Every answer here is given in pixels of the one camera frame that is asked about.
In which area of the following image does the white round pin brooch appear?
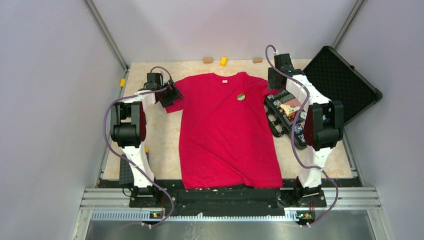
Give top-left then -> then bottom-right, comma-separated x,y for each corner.
236,93 -> 246,101

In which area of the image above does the red t-shirt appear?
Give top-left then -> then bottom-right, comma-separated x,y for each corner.
165,72 -> 283,189

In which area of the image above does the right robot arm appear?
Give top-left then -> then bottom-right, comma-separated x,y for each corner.
268,50 -> 344,206

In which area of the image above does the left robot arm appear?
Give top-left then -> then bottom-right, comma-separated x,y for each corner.
107,71 -> 183,207

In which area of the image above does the right tan wooden block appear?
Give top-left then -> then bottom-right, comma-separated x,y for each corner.
252,57 -> 263,64

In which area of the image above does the tan wooden block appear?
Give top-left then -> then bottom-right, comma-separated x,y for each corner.
252,57 -> 263,64
202,56 -> 214,64

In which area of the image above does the left tan wooden block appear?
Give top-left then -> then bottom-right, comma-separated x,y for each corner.
202,56 -> 214,64

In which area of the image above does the yellow small block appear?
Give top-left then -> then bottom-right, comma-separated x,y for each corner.
219,56 -> 228,67

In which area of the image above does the black case with chips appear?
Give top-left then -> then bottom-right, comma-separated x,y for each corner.
263,45 -> 383,151

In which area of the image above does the dark grey studded baseplate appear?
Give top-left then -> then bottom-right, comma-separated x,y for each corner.
118,154 -> 134,187

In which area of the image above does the yellow clip on frame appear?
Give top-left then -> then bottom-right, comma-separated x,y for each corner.
119,78 -> 126,88

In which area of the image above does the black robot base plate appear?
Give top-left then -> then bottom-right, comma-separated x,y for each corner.
127,178 -> 364,220

